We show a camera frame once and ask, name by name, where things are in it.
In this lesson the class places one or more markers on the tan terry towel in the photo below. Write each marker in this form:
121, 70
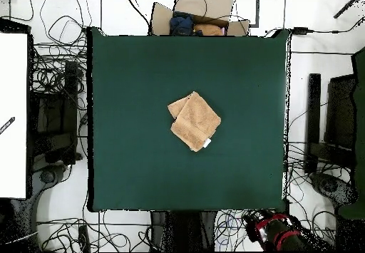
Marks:
196, 119

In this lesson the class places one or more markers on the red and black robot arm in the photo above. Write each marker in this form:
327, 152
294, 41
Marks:
288, 240

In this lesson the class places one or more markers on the orange cloth item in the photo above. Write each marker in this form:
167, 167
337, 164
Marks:
208, 30

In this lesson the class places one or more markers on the black upright bar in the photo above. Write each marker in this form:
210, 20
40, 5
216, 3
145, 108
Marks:
313, 107

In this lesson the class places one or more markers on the green cloth drape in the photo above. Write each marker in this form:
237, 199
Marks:
360, 122

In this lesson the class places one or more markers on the black power strip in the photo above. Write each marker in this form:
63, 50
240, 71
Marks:
83, 237

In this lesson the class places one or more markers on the black power adapter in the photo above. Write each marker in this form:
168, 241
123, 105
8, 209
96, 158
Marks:
300, 31

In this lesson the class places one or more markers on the dark green table cloth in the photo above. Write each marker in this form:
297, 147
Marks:
128, 64

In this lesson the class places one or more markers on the dark blue garment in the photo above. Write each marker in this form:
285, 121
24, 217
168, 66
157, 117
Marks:
181, 25

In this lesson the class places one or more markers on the brown cardboard box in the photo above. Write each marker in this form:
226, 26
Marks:
216, 5

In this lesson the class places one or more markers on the dark slim rod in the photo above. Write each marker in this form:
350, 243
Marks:
348, 5

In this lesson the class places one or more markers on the white board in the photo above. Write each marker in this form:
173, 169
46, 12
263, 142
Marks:
12, 93

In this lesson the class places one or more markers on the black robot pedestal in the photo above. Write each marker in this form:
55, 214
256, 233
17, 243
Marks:
182, 230

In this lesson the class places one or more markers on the grey angled frame bar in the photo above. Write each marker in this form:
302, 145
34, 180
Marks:
257, 7

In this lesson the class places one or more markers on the black stand frame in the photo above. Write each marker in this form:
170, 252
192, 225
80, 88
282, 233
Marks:
70, 107

